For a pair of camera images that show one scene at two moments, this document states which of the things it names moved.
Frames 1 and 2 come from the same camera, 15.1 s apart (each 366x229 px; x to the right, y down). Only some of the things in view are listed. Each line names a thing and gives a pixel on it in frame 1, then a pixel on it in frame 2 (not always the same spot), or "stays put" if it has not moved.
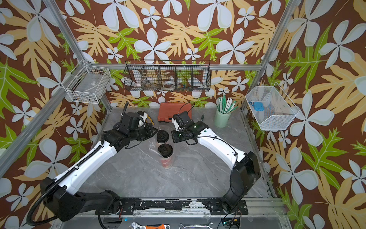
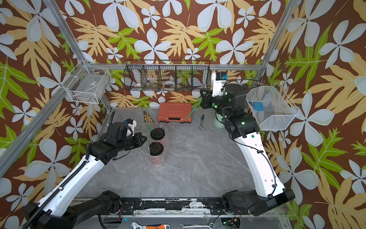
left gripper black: x=148 y=127 to x=139 y=142
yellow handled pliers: x=147 y=116 stays put
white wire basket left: x=88 y=84 stays put
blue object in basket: x=258 y=106 stays put
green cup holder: x=221 y=120 stays put
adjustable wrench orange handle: x=135 y=225 stays put
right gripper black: x=174 y=136 to x=209 y=100
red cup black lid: x=166 y=151 to x=156 y=152
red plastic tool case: x=167 y=110 stays put
